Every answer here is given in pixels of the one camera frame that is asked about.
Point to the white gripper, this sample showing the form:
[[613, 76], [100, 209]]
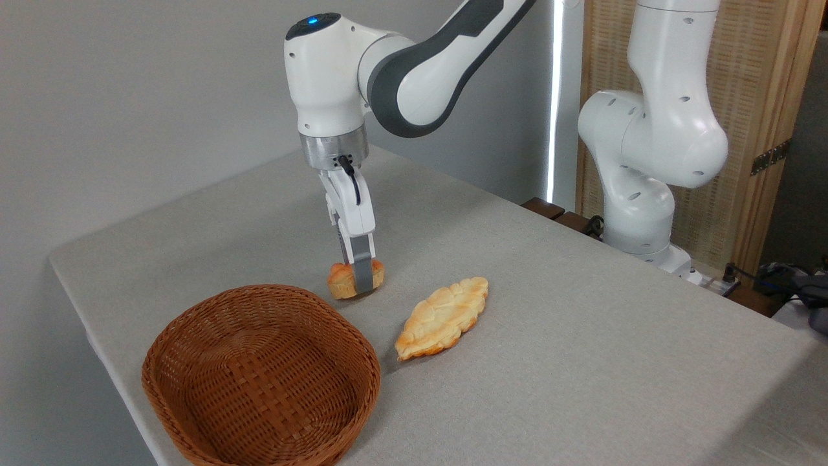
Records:
[[349, 207]]

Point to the round orange bread roll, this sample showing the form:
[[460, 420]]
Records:
[[340, 281]]

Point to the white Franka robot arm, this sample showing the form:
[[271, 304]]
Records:
[[323, 77]]

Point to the long braided bread loaf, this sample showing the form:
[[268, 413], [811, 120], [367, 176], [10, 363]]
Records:
[[443, 317]]

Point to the brown woven wicker basket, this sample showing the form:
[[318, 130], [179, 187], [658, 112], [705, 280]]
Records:
[[259, 382]]

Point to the dark brown wooden block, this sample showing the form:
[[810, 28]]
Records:
[[572, 222], [543, 208]]

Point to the black clamp knob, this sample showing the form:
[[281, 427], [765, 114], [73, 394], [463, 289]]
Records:
[[595, 226]]

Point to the grey tablecloth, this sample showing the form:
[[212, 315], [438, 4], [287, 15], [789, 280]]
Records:
[[582, 362]]

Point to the white power strip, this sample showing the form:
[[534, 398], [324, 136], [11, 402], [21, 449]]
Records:
[[715, 283]]

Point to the black power plug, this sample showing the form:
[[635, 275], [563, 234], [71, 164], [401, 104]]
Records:
[[731, 272]]

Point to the metal screen hinge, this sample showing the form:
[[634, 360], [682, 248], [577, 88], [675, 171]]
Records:
[[770, 157]]

